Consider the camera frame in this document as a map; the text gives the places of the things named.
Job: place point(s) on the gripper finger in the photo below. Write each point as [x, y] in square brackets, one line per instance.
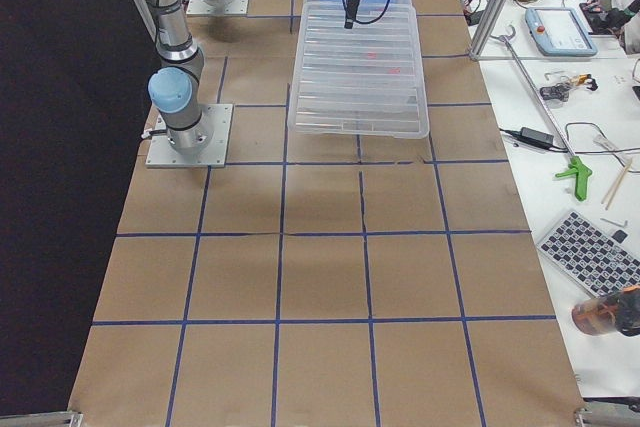
[351, 9]

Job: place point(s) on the clear ribbed box lid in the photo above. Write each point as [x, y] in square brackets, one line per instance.
[336, 89]

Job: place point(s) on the teach pendant tablet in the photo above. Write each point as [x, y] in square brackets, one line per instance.
[558, 32]

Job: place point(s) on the black power adapter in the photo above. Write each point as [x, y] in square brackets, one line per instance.
[537, 138]

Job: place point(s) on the reacher grabber tool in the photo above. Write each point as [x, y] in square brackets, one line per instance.
[576, 168]

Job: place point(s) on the wooden chopsticks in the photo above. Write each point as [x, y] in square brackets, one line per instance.
[609, 197]

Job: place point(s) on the checkered calibration board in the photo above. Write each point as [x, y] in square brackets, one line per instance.
[588, 256]

